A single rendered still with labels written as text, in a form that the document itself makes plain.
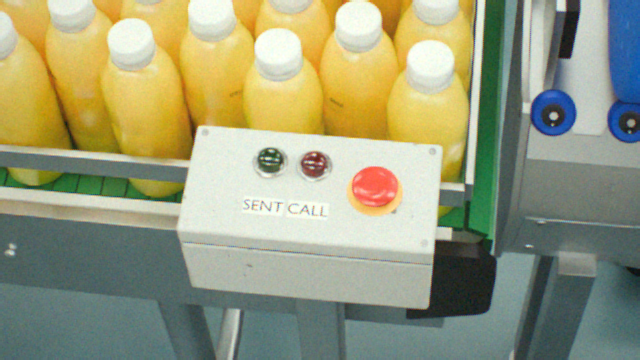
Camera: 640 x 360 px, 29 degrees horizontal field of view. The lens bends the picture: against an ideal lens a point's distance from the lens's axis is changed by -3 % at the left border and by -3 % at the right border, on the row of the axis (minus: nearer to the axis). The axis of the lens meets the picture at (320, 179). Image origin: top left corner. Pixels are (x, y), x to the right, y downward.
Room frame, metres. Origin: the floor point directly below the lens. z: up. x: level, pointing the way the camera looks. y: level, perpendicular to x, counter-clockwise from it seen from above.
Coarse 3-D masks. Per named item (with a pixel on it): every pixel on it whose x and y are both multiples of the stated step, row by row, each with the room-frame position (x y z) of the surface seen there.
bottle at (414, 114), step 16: (400, 80) 0.64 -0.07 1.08; (400, 96) 0.63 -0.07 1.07; (416, 96) 0.62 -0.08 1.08; (432, 96) 0.62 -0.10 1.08; (448, 96) 0.62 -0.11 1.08; (464, 96) 0.63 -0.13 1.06; (400, 112) 0.62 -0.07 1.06; (416, 112) 0.61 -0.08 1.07; (432, 112) 0.61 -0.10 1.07; (448, 112) 0.61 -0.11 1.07; (464, 112) 0.62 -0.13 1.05; (400, 128) 0.61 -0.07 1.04; (416, 128) 0.60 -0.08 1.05; (432, 128) 0.60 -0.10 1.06; (448, 128) 0.60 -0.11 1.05; (464, 128) 0.62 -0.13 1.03; (432, 144) 0.60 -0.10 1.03; (448, 144) 0.60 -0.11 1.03; (464, 144) 0.62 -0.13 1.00; (448, 160) 0.60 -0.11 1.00; (448, 176) 0.60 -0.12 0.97; (448, 208) 0.61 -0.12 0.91
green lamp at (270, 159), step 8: (264, 152) 0.55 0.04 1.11; (272, 152) 0.55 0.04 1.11; (280, 152) 0.55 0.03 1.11; (256, 160) 0.55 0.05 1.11; (264, 160) 0.54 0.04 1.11; (272, 160) 0.54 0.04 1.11; (280, 160) 0.54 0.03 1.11; (264, 168) 0.54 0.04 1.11; (272, 168) 0.54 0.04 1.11; (280, 168) 0.54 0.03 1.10
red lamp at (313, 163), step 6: (306, 156) 0.55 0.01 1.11; (312, 156) 0.54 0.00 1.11; (318, 156) 0.54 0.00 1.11; (324, 156) 0.55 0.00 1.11; (300, 162) 0.54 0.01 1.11; (306, 162) 0.54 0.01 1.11; (312, 162) 0.54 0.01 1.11; (318, 162) 0.54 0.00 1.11; (324, 162) 0.54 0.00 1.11; (306, 168) 0.54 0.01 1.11; (312, 168) 0.53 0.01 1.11; (318, 168) 0.53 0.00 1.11; (324, 168) 0.54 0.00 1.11; (306, 174) 0.53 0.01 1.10; (312, 174) 0.53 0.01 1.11; (318, 174) 0.53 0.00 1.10
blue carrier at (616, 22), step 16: (608, 0) 0.80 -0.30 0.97; (624, 0) 0.73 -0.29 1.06; (608, 16) 0.79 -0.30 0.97; (624, 16) 0.71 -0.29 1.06; (608, 32) 0.77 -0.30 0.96; (624, 32) 0.69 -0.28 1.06; (608, 48) 0.75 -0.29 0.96; (624, 48) 0.68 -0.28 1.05; (624, 64) 0.66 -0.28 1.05; (624, 80) 0.64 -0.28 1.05; (624, 96) 0.64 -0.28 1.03
